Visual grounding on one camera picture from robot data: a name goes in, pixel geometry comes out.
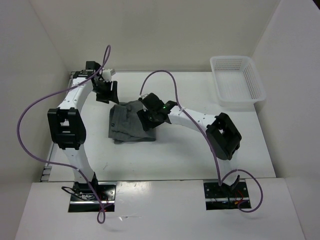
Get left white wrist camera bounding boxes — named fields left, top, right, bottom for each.
left=101, top=68, right=116, bottom=83

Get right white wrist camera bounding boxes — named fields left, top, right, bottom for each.
left=138, top=93, right=148, bottom=102

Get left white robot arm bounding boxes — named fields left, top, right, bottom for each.
left=47, top=61, right=119, bottom=200

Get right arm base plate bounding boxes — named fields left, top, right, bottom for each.
left=203, top=180, right=252, bottom=211

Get grey shorts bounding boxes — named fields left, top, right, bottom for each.
left=108, top=100, right=156, bottom=145

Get white plastic basket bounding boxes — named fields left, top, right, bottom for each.
left=209, top=55, right=266, bottom=108

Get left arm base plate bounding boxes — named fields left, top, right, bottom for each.
left=61, top=182, right=116, bottom=213

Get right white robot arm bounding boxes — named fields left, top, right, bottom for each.
left=137, top=93, right=242, bottom=197

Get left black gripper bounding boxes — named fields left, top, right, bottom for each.
left=92, top=80, right=120, bottom=105

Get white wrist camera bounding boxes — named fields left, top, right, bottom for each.
left=138, top=93, right=148, bottom=102
left=101, top=68, right=116, bottom=83

